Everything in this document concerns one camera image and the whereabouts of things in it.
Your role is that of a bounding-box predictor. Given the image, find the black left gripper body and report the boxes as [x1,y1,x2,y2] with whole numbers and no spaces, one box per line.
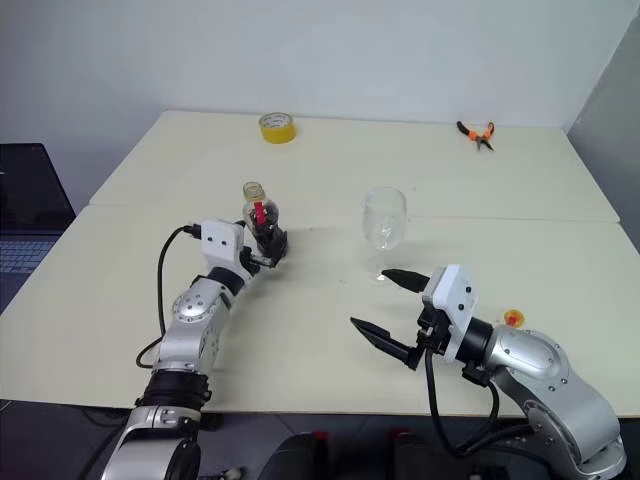
[238,246,262,278]

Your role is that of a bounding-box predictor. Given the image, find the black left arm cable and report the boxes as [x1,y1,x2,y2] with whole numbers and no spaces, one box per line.
[135,224,203,371]

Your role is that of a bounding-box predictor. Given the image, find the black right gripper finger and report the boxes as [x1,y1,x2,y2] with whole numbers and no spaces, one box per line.
[380,268,432,296]
[349,316,427,372]

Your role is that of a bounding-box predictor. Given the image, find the dark rounded shape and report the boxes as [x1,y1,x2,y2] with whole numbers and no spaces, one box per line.
[268,430,352,480]

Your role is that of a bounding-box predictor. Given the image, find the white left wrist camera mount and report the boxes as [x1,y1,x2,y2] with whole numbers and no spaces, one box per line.
[199,218,245,279]

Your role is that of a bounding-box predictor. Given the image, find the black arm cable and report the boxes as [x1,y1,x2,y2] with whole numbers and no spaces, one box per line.
[424,348,502,459]
[135,224,203,371]

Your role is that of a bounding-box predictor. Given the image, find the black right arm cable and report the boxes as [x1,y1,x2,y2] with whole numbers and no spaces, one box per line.
[424,348,502,459]

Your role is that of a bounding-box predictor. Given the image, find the clear wine glass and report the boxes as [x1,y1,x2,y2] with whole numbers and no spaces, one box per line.
[362,186,409,288]

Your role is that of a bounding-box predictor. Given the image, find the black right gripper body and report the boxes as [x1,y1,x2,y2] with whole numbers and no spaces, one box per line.
[412,299,452,355]

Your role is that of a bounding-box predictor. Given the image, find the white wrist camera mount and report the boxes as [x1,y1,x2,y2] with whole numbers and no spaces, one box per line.
[199,218,245,279]
[421,264,480,363]

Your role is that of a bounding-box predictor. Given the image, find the small clear plastic bottle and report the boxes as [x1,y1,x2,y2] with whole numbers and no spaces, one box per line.
[242,180,290,266]

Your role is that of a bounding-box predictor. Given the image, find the dark laptop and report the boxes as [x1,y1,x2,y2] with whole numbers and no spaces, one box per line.
[0,143,78,314]

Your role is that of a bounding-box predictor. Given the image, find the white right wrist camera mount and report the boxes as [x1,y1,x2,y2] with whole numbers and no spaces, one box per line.
[421,264,480,363]

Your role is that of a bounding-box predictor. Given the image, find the yellow tape roll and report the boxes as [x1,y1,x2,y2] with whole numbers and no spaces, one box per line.
[258,112,297,145]

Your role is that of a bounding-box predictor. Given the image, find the orange handled pliers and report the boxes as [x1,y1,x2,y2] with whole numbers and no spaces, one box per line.
[456,120,497,153]

